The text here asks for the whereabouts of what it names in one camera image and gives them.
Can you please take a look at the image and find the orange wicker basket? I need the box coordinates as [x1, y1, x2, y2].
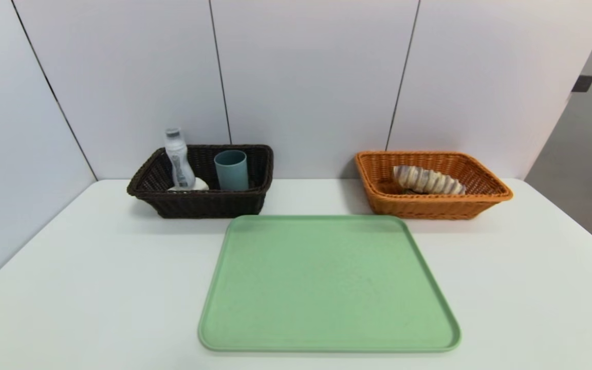
[355, 151, 513, 220]

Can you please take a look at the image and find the light green plastic tray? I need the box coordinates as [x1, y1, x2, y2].
[198, 214, 462, 353]

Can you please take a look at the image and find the blue-grey plastic cup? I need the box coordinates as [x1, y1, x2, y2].
[214, 150, 249, 191]

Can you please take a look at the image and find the dark brown wicker basket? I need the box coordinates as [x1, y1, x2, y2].
[127, 144, 274, 219]

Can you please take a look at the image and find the white bottle with clear cap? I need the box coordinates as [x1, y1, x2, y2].
[164, 127, 196, 189]

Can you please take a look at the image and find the striped purple bread roll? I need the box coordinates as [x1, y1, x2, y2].
[393, 165, 467, 195]

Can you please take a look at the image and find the white soap bar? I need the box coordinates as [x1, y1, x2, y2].
[168, 177, 209, 191]

